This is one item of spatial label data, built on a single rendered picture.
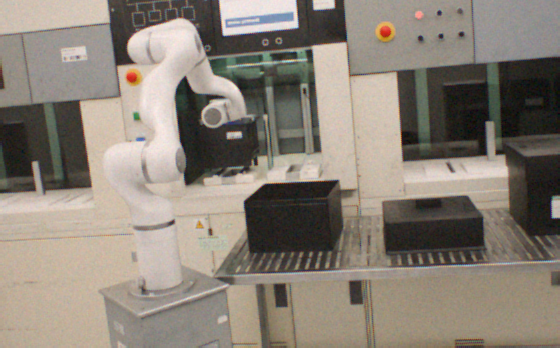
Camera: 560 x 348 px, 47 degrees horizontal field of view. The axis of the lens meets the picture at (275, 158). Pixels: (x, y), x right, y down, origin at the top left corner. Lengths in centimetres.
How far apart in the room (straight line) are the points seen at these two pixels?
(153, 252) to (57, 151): 149
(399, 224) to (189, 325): 67
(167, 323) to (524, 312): 140
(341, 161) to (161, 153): 84
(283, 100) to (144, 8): 107
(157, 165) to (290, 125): 166
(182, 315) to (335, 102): 97
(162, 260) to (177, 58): 58
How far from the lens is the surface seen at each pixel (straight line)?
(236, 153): 270
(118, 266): 275
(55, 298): 292
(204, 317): 187
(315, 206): 204
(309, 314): 263
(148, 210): 182
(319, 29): 241
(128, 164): 181
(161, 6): 253
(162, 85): 191
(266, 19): 244
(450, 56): 241
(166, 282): 187
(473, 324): 265
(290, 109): 335
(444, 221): 199
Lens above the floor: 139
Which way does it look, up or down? 9 degrees down
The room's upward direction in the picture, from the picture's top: 6 degrees counter-clockwise
